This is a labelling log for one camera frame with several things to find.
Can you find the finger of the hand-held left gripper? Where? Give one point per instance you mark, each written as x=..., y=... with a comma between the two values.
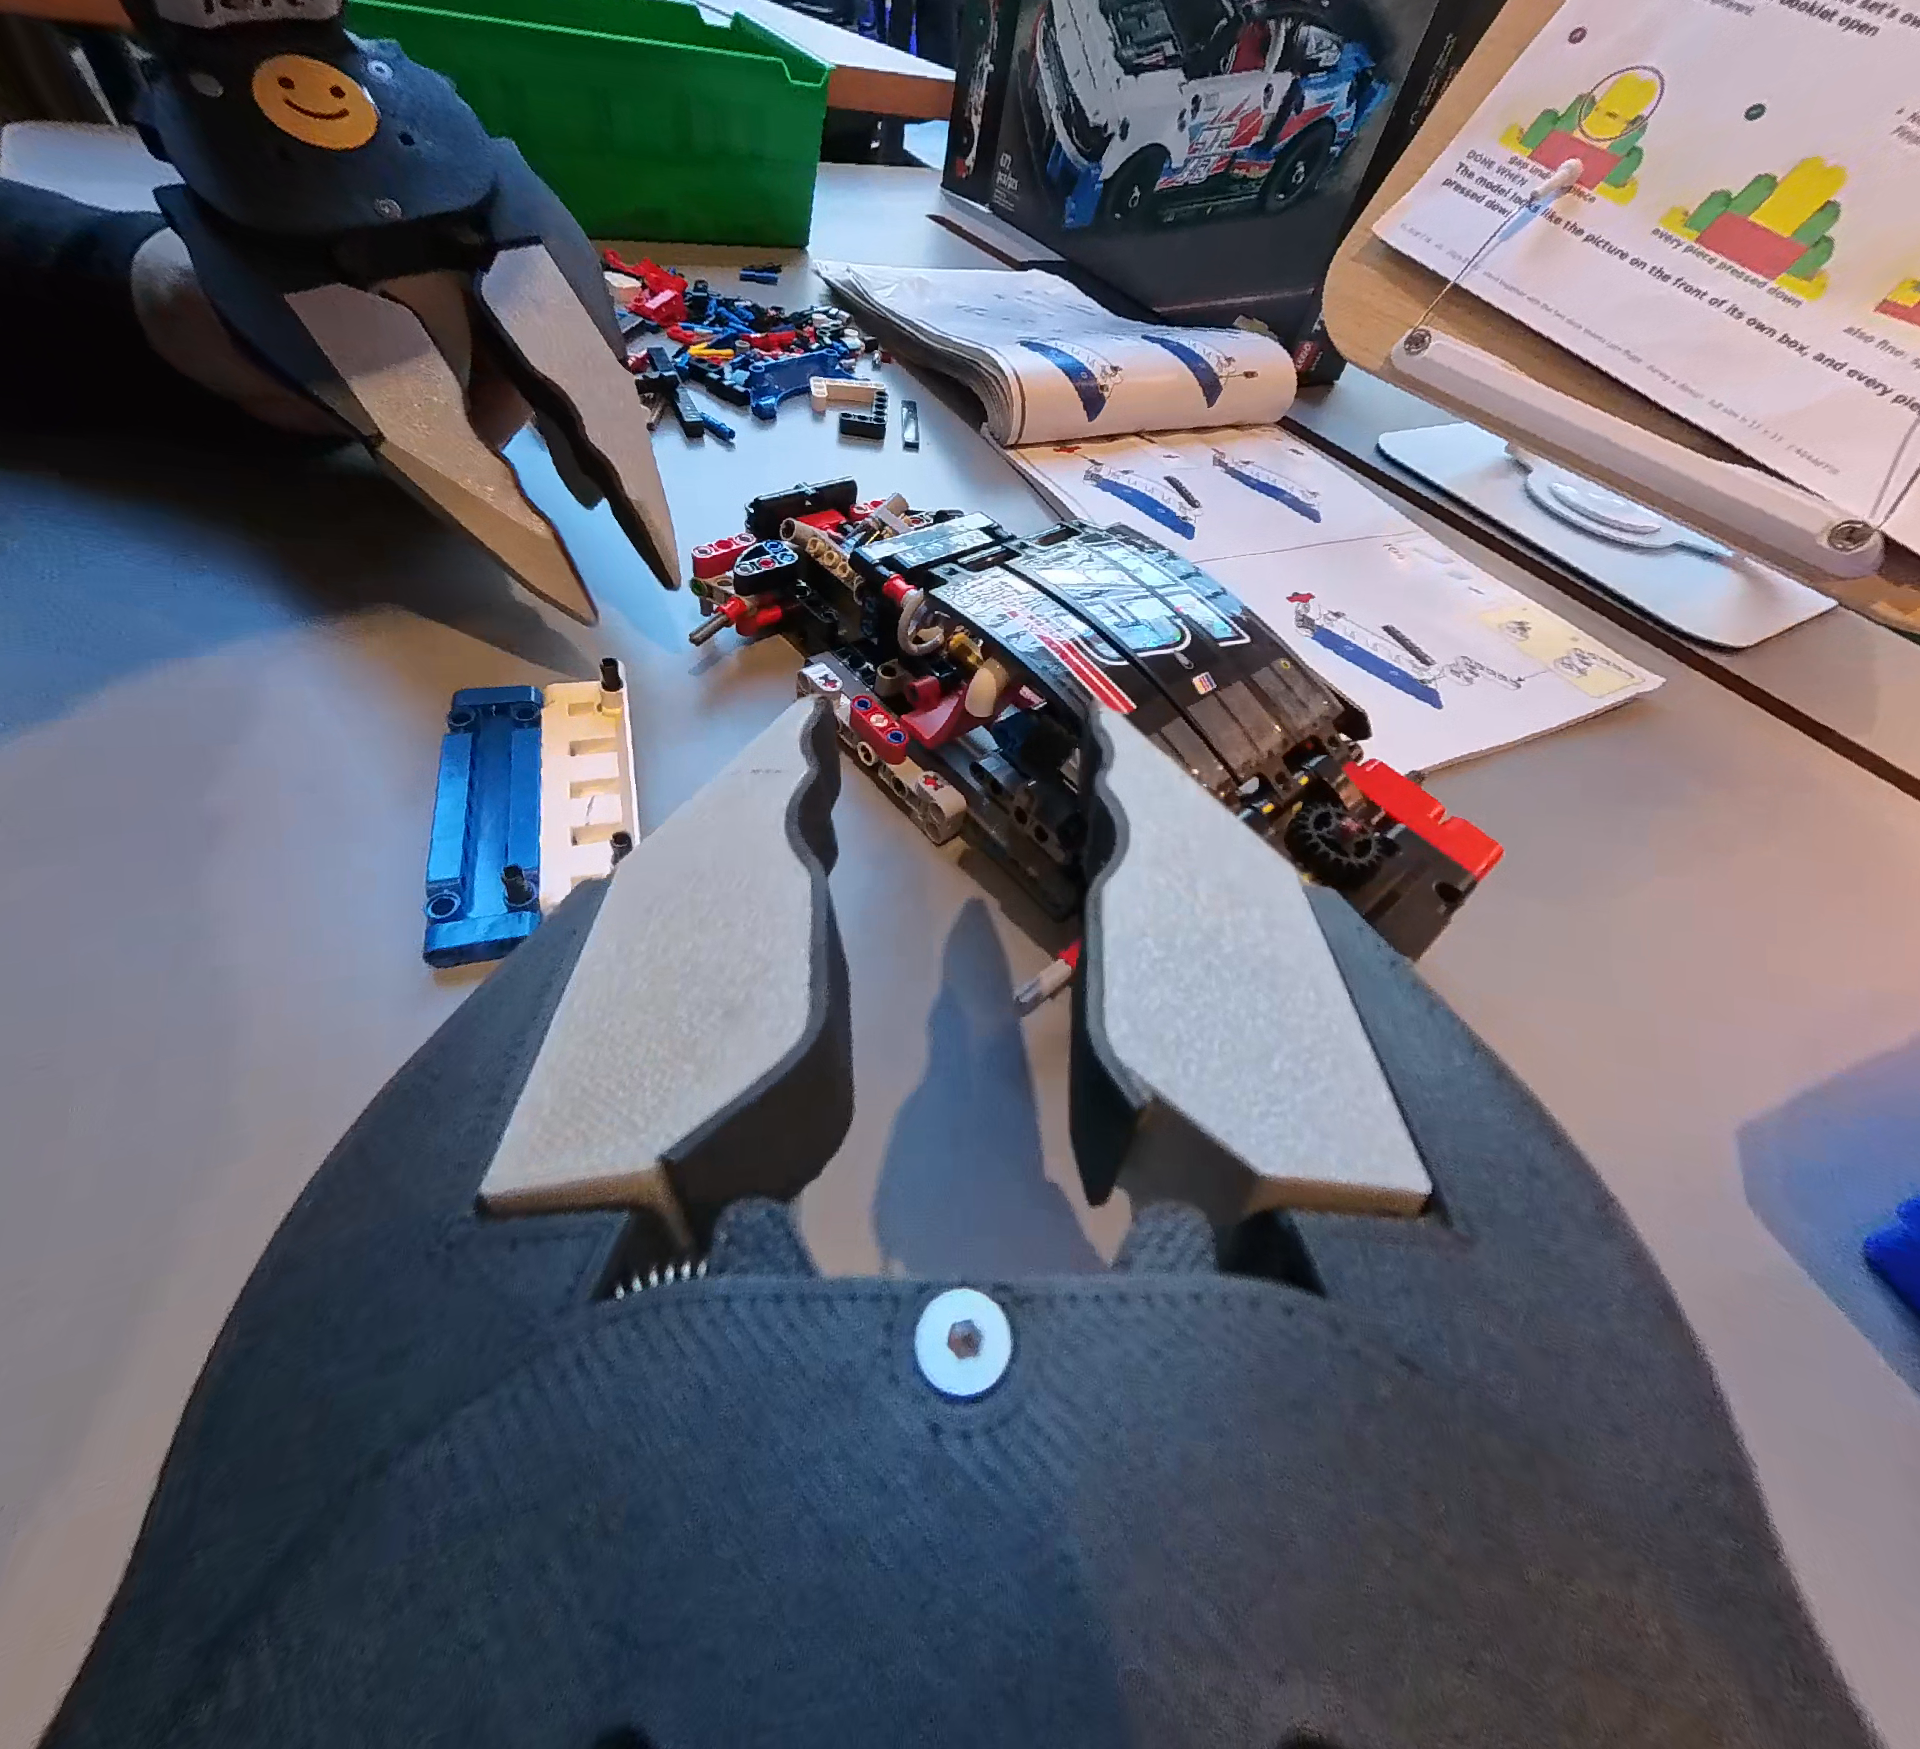
x=419, y=414
x=578, y=383

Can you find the blue storage bin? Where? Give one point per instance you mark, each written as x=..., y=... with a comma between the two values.
x=1899, y=1270

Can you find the instruction sheet on stand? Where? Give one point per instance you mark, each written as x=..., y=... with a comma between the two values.
x=1577, y=535

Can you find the open instruction booklet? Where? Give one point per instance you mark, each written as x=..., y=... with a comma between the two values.
x=1350, y=550

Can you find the blue brick panel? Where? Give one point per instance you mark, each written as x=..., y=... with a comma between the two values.
x=480, y=819

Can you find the wood edged table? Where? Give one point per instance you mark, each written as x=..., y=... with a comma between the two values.
x=885, y=77

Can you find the green storage bin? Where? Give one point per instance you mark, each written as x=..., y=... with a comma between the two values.
x=632, y=129

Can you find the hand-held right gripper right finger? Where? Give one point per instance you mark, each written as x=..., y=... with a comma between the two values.
x=1246, y=1030

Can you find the black cardboard set box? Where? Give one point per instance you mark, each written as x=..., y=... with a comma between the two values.
x=1199, y=55

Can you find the grey desk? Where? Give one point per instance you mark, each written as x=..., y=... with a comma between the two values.
x=226, y=1106

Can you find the person's left forearm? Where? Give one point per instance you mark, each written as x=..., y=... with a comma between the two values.
x=61, y=279

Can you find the black brick race car model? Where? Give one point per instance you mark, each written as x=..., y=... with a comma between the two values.
x=1141, y=640

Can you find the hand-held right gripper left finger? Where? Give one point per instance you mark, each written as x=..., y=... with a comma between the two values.
x=675, y=1030

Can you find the pile of brick pieces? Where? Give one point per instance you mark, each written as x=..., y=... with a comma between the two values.
x=751, y=340

